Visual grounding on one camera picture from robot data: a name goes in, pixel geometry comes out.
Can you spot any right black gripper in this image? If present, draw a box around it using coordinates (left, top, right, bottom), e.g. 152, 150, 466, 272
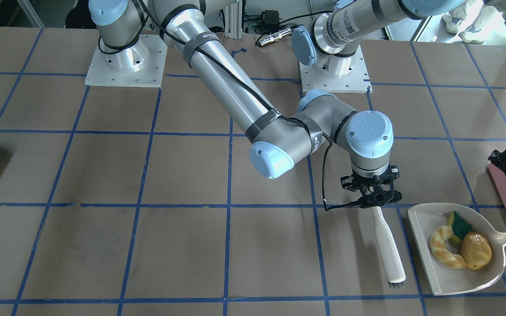
340, 165, 402, 208

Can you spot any white plastic dustpan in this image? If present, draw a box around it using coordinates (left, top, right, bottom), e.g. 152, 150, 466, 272
407, 203, 506, 296

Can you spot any twisted pastry bread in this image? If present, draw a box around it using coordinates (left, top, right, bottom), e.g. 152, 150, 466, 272
428, 225, 466, 269

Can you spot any white hand brush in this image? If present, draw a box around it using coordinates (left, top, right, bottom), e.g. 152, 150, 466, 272
371, 206, 406, 288

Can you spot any yellow green sponge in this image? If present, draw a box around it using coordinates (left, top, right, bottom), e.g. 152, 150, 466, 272
446, 212, 473, 248

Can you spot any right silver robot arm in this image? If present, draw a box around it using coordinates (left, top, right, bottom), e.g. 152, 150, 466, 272
88, 0, 402, 208

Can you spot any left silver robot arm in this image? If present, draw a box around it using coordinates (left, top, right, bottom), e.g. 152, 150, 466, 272
292, 0, 506, 66

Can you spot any silver cylindrical connector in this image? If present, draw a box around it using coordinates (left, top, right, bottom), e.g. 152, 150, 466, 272
255, 28, 293, 47

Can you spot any black power adapter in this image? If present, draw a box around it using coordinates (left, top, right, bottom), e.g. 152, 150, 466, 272
261, 10, 280, 29

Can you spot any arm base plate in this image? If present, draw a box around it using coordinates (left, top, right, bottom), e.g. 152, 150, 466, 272
298, 41, 373, 94
85, 34, 167, 88

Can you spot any aluminium frame post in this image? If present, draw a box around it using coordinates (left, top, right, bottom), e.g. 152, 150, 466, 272
223, 0, 246, 40

